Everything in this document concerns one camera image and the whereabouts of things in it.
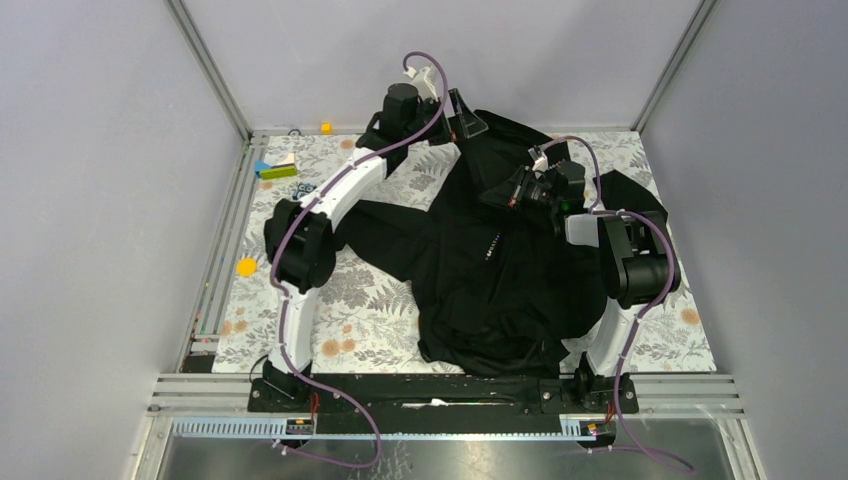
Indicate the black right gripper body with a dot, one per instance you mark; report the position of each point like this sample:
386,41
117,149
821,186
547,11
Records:
540,196

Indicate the black zip-up jacket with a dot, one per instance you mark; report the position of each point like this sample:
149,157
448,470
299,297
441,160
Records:
497,292

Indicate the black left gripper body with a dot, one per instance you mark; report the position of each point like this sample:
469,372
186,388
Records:
428,112

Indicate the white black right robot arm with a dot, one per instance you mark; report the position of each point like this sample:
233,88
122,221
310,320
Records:
638,270

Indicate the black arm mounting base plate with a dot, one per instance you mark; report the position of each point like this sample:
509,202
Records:
422,404

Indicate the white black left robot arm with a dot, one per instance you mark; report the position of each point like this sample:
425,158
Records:
300,235

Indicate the green purple toy block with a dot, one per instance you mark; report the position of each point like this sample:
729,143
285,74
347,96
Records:
285,167

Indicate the aluminium corner frame post left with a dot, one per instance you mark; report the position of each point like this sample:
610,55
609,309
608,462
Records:
199,49

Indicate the aluminium corner frame post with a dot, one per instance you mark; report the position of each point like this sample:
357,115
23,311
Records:
199,49
703,12

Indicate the aluminium corner frame post right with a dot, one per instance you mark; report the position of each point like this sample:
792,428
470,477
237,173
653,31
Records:
703,12

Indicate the aluminium front rail frame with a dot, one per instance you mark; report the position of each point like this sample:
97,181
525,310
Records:
215,405

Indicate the yellow round disc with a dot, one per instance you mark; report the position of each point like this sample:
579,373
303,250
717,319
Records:
246,267

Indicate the small black blue toy car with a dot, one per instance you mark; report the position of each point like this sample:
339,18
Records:
302,189

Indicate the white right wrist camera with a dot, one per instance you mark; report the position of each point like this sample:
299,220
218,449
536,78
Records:
538,159

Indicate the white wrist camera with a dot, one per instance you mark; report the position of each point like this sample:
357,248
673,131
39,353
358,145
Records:
422,80
538,159

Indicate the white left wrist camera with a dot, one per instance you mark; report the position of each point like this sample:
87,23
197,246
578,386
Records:
422,80

